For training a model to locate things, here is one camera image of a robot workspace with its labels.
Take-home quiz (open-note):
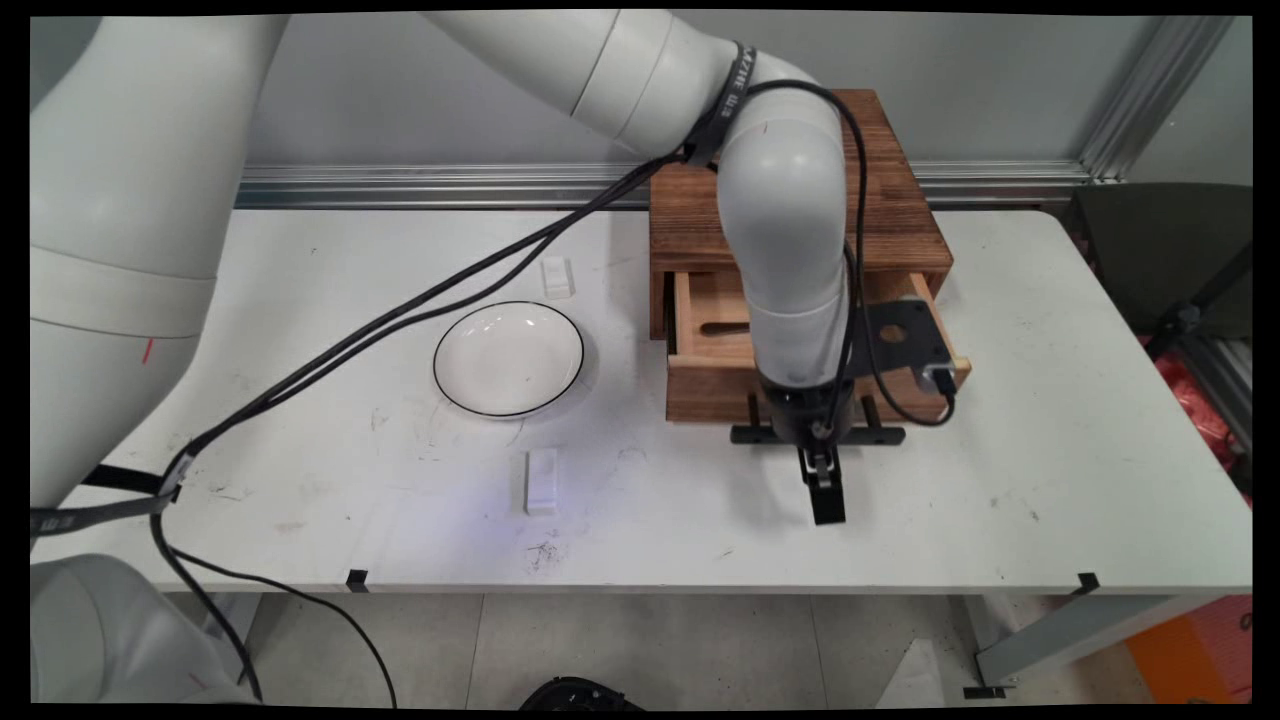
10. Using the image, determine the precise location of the long black cable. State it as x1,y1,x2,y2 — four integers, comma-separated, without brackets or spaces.
165,150,701,481
165,155,701,486

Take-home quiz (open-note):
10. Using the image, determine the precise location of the black wheeled chair base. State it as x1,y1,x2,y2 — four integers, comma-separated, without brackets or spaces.
517,676,647,712

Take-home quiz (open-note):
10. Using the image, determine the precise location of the black cable on floor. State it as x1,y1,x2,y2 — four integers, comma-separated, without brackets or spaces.
148,510,400,707

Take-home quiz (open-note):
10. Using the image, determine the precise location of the orange box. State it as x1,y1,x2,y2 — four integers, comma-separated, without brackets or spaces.
1124,594,1254,704

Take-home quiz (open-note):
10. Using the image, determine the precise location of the wooden drawer with black handle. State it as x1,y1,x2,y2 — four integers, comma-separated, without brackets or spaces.
664,267,973,447

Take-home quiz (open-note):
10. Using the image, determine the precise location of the horizontal aluminium rail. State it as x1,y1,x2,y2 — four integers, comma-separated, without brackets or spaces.
234,159,1093,212

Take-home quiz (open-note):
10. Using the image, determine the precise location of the white plate with black rim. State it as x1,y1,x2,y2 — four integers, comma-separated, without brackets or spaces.
431,299,587,420

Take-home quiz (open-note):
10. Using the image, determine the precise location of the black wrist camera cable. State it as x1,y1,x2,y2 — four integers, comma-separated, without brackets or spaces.
744,78,960,429

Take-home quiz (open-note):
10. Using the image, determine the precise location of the brown wooden drawer cabinet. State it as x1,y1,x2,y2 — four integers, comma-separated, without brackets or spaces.
647,88,956,346

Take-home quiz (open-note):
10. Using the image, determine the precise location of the black velcro strap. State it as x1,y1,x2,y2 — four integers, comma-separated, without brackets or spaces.
30,452,193,539
686,41,759,168

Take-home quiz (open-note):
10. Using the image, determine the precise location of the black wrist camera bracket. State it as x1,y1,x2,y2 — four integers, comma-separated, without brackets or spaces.
861,297,960,397

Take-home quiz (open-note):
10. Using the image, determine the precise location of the slanted aluminium post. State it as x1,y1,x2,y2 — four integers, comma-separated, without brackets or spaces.
1078,14,1238,183

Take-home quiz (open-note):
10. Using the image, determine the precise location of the red plastic bag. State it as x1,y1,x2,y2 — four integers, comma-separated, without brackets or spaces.
1148,343,1254,483

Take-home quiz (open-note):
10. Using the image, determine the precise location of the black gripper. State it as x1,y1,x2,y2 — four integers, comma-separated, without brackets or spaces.
761,376,858,527

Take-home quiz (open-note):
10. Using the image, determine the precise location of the grey table leg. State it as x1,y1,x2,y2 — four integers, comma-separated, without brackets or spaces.
963,594,1228,693

